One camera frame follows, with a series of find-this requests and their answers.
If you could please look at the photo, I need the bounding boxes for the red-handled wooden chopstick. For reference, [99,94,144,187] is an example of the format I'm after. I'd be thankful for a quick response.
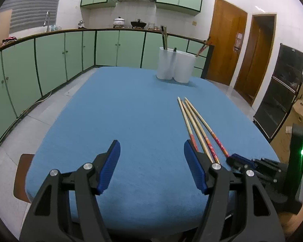
[184,99,220,164]
[185,97,229,157]
[177,97,199,153]
[181,100,215,163]

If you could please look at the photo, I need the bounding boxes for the closed wooden door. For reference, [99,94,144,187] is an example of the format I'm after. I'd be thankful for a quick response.
[206,0,248,86]

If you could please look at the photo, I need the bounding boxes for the blue tablecloth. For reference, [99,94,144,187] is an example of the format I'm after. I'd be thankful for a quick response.
[25,67,281,237]

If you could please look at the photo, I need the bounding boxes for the brown wooden chair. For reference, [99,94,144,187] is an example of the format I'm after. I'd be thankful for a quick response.
[13,154,36,204]

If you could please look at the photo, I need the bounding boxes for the white twin utensil holder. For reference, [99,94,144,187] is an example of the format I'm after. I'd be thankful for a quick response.
[156,47,197,83]

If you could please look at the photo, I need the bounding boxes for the person's right forearm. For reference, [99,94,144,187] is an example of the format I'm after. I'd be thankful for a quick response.
[278,203,303,239]

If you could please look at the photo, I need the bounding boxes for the white floor cable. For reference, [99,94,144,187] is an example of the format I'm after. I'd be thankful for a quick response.
[34,91,52,104]

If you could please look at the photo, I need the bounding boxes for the reddish brown chopstick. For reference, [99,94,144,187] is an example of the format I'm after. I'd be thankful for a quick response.
[196,37,212,57]
[197,43,209,56]

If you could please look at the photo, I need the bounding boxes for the grey window blind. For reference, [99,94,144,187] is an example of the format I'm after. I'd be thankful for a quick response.
[0,0,65,34]

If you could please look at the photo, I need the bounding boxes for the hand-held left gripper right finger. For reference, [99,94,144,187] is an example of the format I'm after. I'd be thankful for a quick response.
[184,140,286,242]

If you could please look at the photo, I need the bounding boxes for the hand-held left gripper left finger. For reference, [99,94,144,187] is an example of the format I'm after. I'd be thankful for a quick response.
[20,140,121,242]

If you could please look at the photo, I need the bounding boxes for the wooden door frame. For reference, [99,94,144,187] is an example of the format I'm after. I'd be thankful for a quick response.
[234,13,277,107]

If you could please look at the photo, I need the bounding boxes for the brown cardboard box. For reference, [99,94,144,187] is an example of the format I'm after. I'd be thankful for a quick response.
[270,99,303,162]

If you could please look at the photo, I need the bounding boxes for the black glass-front cabinet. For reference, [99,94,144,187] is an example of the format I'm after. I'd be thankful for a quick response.
[253,43,303,143]

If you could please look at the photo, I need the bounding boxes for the black cooking pot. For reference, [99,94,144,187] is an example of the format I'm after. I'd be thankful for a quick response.
[130,19,147,29]

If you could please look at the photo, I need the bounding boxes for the green lower kitchen cabinets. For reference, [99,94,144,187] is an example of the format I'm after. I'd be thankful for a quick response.
[0,29,214,153]

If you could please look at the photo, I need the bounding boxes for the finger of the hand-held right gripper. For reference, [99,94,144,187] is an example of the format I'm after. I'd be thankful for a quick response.
[226,153,256,172]

